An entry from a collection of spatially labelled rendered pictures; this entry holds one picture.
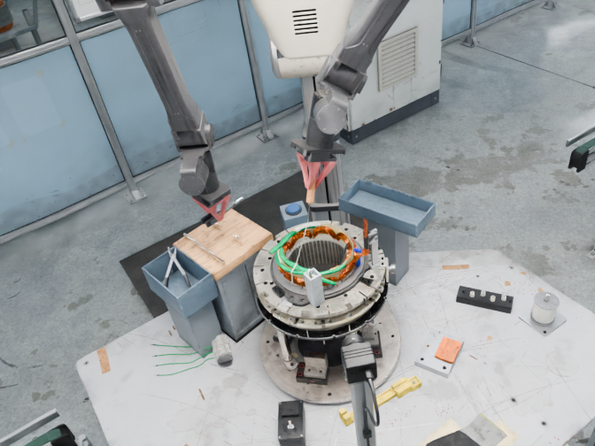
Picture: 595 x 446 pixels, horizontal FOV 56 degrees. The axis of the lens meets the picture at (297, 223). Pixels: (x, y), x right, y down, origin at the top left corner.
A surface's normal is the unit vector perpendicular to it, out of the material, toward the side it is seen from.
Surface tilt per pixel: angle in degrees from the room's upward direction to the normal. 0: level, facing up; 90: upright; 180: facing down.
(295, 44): 90
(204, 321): 90
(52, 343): 0
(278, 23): 90
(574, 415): 0
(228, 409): 0
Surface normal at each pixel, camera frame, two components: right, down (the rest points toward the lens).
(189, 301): 0.69, 0.40
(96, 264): -0.13, -0.75
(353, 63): -0.13, 0.75
